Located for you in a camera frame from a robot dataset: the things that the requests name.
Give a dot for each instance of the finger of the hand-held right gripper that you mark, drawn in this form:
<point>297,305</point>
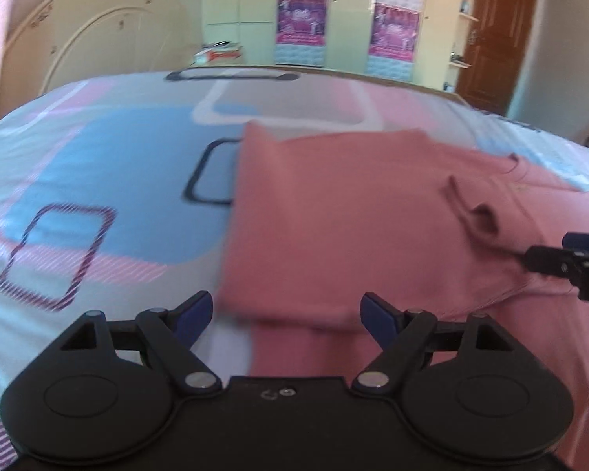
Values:
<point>545,258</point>
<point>585,241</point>

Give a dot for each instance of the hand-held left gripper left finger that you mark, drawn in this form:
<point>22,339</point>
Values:
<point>194,313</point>

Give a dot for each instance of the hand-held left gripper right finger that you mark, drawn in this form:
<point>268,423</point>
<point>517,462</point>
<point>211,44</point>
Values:
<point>377,315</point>

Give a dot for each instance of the pink knit shirt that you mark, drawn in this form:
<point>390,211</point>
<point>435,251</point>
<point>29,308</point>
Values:
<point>353,225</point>

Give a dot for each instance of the patterned pink blue bed sheet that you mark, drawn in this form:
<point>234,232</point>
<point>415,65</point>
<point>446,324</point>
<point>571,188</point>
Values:
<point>103,181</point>

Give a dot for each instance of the brown wooden door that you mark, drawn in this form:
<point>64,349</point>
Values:
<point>500,34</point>

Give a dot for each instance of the cream curved headboard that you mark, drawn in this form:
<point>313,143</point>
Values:
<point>103,24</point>

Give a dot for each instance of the cream wardrobe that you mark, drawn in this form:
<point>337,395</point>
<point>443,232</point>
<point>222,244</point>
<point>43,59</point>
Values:
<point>245,5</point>

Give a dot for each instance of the wooden bed frame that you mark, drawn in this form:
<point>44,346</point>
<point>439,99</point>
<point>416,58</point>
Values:
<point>422,89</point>

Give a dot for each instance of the cream corner wall shelves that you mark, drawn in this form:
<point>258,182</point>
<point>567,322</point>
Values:
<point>464,14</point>

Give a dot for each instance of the purple wall poster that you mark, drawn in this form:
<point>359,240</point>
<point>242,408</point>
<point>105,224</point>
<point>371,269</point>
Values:
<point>302,14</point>
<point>395,19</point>

